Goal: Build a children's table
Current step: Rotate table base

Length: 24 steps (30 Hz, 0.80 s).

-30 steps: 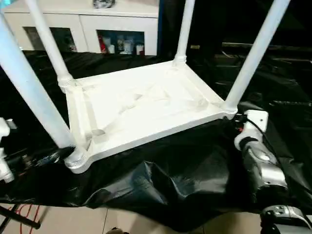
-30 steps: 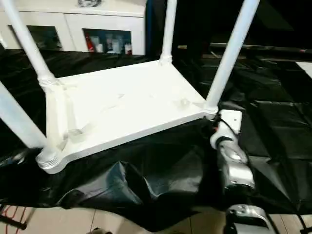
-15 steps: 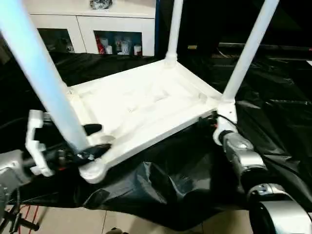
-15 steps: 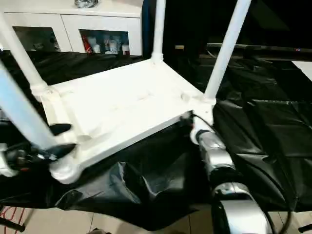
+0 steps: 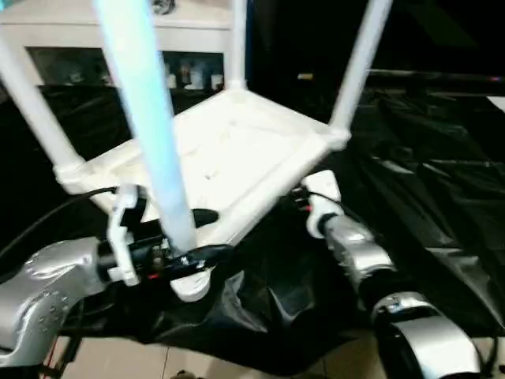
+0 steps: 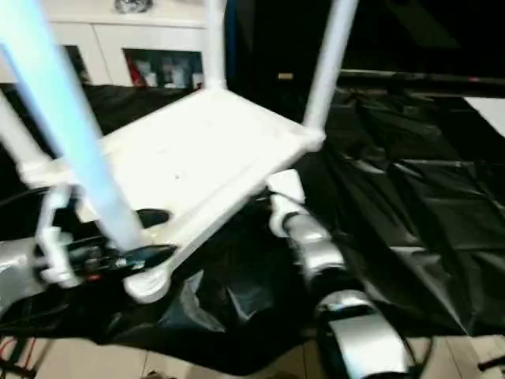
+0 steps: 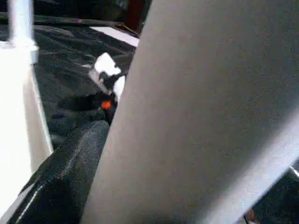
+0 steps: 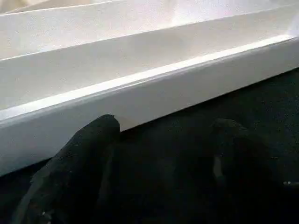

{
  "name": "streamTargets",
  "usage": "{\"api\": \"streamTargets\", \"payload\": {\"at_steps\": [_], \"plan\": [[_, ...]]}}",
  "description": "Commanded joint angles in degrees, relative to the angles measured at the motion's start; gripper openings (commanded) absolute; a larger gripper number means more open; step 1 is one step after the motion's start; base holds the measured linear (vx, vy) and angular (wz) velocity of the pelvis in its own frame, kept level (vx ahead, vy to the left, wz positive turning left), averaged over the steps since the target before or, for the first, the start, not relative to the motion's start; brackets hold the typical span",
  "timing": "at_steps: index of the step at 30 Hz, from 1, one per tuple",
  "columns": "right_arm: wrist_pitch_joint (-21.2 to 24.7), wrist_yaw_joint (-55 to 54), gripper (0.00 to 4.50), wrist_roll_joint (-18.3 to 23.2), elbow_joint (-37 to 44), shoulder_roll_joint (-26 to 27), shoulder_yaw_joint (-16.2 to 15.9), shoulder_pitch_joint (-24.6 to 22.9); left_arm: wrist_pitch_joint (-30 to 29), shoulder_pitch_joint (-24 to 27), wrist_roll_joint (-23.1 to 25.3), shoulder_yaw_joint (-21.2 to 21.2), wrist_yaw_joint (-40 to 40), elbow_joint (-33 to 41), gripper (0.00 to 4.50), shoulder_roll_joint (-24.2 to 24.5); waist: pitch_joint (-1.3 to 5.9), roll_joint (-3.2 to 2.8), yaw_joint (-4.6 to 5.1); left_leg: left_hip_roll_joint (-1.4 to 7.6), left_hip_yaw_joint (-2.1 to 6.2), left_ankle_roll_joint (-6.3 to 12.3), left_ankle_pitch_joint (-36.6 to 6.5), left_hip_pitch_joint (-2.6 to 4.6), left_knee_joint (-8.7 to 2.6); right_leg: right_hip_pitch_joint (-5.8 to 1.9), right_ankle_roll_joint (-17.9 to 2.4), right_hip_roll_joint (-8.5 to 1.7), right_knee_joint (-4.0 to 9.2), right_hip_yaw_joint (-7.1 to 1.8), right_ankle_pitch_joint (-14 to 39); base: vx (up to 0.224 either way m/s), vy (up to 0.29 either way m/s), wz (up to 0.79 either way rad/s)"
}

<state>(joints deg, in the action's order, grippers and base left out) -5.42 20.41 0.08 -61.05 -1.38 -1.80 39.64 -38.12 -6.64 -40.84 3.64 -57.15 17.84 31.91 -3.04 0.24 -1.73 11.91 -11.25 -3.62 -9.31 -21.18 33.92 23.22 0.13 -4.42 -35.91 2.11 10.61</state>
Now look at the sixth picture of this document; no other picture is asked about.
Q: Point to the white plastic table top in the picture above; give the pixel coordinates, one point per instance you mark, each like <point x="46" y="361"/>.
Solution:
<point x="197" y="150"/>

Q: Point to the white plastic table leg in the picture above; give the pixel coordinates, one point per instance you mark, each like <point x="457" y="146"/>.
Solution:
<point x="20" y="142"/>
<point x="71" y="118"/>
<point x="331" y="71"/>
<point x="215" y="43"/>

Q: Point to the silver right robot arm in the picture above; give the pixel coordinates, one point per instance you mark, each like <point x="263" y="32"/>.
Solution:
<point x="323" y="260"/>

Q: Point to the red bottle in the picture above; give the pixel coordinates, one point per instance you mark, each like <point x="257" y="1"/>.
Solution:
<point x="136" y="71"/>

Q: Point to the white cabinet with glass doors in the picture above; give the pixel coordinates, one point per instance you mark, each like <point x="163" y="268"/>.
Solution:
<point x="158" y="35"/>

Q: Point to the small brass label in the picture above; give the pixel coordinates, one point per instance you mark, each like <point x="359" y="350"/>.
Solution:
<point x="285" y="76"/>

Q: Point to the black work mat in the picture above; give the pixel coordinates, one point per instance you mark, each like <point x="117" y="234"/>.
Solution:
<point x="426" y="221"/>

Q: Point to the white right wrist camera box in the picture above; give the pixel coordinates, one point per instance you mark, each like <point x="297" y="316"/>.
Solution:
<point x="286" y="197"/>

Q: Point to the grey horizontal rail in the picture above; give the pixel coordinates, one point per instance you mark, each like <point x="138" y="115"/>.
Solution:
<point x="426" y="77"/>

